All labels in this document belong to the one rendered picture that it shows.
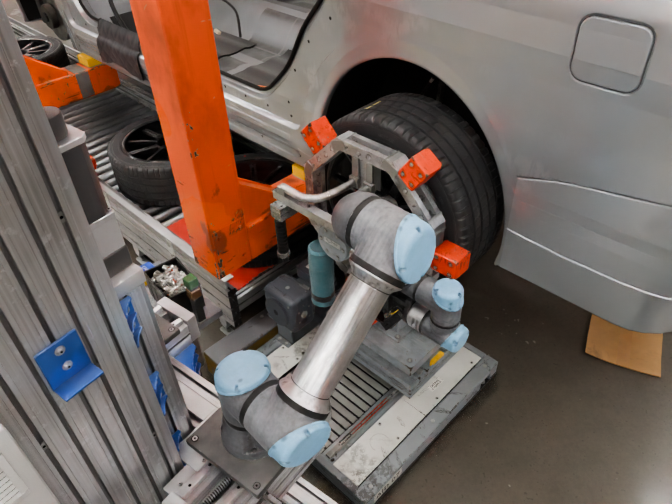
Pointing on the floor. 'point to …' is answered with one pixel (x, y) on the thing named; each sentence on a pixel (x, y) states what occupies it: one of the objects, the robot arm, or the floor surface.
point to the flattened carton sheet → (625, 347)
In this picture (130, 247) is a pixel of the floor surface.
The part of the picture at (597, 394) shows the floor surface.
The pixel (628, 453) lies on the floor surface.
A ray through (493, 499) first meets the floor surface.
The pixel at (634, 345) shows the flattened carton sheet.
